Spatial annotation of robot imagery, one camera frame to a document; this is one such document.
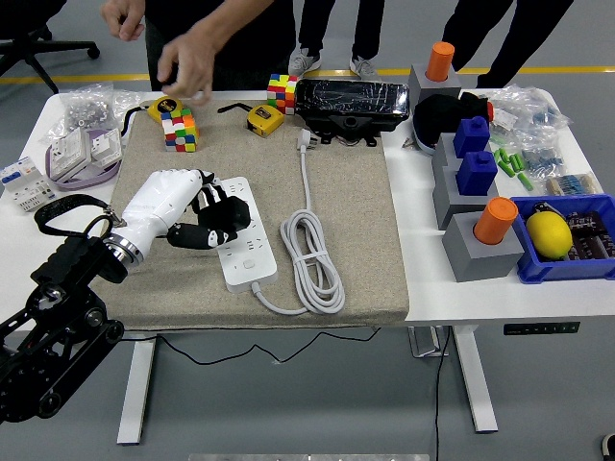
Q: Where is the blue plastic bin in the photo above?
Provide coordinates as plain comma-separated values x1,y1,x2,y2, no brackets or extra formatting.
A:
508,193,615,285

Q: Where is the small white socket plate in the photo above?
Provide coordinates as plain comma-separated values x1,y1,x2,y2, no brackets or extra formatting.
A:
88,128,124,167

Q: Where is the yellow lemon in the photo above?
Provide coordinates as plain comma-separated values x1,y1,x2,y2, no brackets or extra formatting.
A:
525,210,574,262

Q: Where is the large clear parts bag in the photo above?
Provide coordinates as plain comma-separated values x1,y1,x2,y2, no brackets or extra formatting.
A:
480,84,576,145

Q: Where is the white power strip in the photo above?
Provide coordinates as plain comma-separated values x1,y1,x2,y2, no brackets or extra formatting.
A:
210,176,280,295

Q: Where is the square yellow tape measure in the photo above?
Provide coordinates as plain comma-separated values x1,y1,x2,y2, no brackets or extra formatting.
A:
217,100,286,139

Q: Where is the black hanging cable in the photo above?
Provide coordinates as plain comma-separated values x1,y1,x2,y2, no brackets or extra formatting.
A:
433,326,453,461

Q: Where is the white blue rounded base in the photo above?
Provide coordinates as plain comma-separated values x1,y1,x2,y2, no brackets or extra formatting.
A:
413,129,441,158

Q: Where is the person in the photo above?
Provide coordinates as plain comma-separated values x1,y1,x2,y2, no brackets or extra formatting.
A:
287,0,385,82
143,0,297,92
440,0,576,90

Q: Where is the black office chair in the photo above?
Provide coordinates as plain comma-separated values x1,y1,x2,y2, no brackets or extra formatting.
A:
0,0,101,95

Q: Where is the clear bag of nuts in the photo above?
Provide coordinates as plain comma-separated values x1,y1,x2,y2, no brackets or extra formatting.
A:
40,81,145,145

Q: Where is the white table leg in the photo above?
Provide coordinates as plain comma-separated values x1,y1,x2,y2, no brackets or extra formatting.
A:
451,325,500,434
116,330,160,446

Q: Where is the bag of blue components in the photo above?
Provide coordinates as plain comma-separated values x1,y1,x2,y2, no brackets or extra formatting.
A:
521,138,566,177

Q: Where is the round yellow tape measure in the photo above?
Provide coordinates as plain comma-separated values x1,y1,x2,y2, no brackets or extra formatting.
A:
118,94,186,146

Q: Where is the grey block with round hole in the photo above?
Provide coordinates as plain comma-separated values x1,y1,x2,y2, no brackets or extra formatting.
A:
407,63,462,105
441,210,526,283

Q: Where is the dark brown capacitor pile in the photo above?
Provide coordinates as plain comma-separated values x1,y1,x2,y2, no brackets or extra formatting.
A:
564,209,615,261

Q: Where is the multicolour puzzle cube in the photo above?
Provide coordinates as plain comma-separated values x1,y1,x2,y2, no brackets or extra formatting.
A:
160,109,200,154
266,72,300,116

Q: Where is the black table control panel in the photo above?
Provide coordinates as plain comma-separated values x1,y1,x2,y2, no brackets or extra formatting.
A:
503,321,581,336

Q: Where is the black film-wrapped device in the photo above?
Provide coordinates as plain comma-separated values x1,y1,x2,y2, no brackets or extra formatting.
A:
293,78,412,148

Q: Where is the bag of striped resistors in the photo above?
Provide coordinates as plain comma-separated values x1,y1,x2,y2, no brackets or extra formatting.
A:
545,172,602,196

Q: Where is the blue block with knob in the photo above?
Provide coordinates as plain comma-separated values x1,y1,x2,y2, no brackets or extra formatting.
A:
453,115,491,159
455,150,499,196

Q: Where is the white power cable with plug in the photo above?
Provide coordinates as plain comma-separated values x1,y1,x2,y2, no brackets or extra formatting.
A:
250,127,347,317

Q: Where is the person's left hand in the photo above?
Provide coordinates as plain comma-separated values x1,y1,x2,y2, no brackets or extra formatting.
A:
156,32,215,108

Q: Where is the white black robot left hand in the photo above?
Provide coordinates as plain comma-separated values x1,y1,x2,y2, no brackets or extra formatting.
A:
116,167,240,256

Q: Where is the orange cylinder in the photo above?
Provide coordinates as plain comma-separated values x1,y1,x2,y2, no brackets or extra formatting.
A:
473,196,519,246
426,41,456,83

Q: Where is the person's right hand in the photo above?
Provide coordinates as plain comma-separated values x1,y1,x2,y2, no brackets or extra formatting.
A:
99,0,146,42

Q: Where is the plain grey block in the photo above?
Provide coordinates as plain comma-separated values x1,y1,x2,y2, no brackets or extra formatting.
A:
431,165,501,231

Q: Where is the black cloth bundle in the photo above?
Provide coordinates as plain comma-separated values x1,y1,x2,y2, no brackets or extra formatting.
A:
412,90,491,145

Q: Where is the grey-brown mat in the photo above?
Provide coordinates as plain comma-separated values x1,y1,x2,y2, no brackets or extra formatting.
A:
87,98,410,333

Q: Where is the large white socket plate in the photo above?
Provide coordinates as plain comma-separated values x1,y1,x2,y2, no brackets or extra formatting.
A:
49,127,93,183

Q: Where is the white circuit breaker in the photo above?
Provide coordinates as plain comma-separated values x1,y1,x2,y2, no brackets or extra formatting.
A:
0,156,57,213

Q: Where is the thin black plug cord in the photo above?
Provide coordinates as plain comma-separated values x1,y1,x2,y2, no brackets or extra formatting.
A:
118,327,383,366

